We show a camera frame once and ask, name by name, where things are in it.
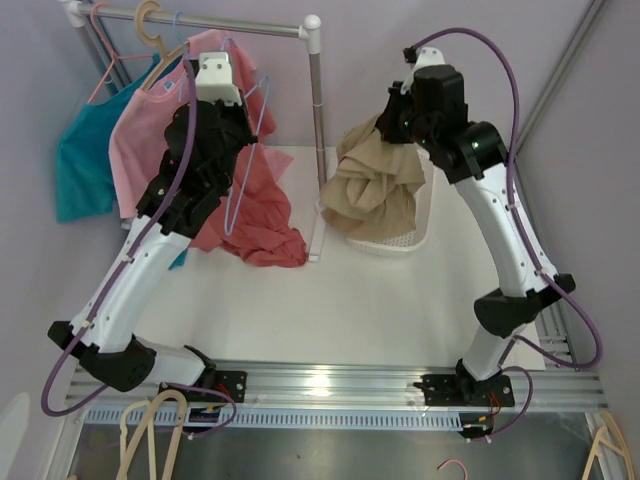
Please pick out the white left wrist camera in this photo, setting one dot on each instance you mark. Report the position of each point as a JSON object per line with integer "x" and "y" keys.
{"x": 215, "y": 79}

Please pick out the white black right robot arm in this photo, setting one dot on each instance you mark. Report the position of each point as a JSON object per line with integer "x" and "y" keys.
{"x": 474, "y": 161}

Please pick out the beige hangers bottom left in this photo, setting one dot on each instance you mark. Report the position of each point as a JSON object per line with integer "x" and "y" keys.
{"x": 146, "y": 426}

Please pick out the white perforated plastic basket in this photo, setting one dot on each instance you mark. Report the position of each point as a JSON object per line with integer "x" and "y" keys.
{"x": 403, "y": 245}

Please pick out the beige wooden hanger on rack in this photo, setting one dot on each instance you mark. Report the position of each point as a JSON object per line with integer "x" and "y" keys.
{"x": 167, "y": 58}

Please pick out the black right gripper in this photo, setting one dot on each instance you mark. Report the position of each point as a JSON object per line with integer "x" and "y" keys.
{"x": 387, "y": 123}

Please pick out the teal t shirt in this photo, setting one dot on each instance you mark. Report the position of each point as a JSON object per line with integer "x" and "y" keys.
{"x": 84, "y": 179}

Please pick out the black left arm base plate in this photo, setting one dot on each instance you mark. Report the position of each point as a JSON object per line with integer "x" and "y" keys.
{"x": 212, "y": 386}

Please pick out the coral red t shirt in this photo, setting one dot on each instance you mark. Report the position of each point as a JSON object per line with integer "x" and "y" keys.
{"x": 252, "y": 223}

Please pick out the light pink t shirt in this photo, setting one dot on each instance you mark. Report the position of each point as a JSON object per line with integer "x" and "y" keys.
{"x": 137, "y": 141}

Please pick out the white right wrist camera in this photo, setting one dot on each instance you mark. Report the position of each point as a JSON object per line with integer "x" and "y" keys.
{"x": 426, "y": 57}

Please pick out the white slotted cable duct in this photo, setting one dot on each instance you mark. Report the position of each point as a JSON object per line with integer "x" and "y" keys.
{"x": 199, "y": 419}

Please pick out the aluminium frame post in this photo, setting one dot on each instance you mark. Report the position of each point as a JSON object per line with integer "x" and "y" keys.
{"x": 562, "y": 68}

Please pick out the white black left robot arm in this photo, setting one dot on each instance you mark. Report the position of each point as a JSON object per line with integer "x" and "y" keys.
{"x": 194, "y": 174}

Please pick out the beige hanger bottom right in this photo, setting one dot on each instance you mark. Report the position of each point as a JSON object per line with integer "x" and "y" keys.
{"x": 609, "y": 456}

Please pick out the metal clothes rack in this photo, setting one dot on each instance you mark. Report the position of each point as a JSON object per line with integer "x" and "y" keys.
{"x": 309, "y": 31}

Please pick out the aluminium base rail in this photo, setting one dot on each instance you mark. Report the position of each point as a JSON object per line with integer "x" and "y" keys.
{"x": 353, "y": 387}

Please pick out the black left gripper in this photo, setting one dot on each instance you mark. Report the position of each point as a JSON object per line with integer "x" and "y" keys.
{"x": 239, "y": 113}

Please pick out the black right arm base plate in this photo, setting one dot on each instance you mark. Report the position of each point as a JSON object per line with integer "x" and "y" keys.
{"x": 450, "y": 390}

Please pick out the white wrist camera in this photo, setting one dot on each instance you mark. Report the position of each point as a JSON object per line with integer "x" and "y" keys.
{"x": 215, "y": 79}
{"x": 426, "y": 57}

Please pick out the beige t shirt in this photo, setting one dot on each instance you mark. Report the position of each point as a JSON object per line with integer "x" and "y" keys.
{"x": 372, "y": 195}

